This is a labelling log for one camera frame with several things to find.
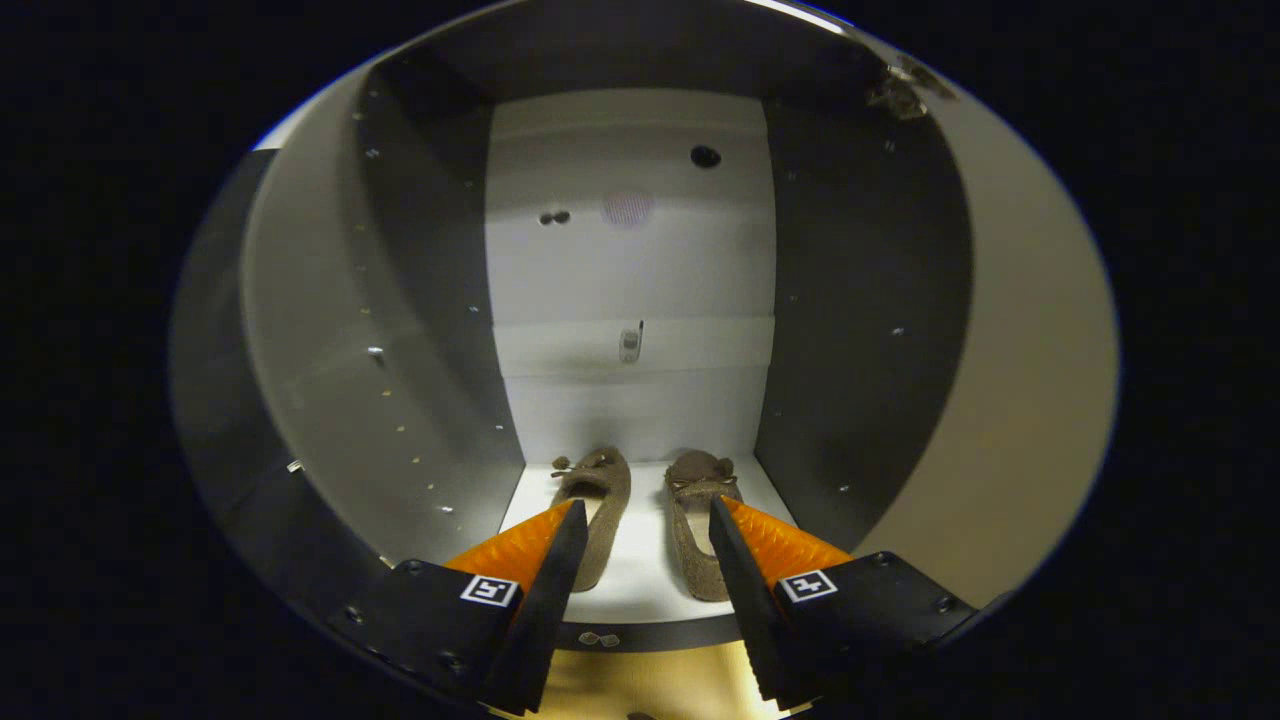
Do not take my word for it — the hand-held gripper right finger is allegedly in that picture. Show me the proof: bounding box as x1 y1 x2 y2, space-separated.
706 494 979 711

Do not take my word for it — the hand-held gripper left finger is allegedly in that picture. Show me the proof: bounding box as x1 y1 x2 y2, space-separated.
328 498 591 717

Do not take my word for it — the brown fuzzy shoe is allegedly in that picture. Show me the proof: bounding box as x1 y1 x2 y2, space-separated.
665 449 746 603
550 447 633 593

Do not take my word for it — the grey shoe cabinet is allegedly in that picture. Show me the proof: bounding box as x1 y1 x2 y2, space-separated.
240 0 976 651

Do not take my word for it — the metal door hinge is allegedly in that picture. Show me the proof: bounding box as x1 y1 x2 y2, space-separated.
868 60 951 121

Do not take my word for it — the black backdrop cloth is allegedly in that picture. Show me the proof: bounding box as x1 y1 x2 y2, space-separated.
170 150 391 621

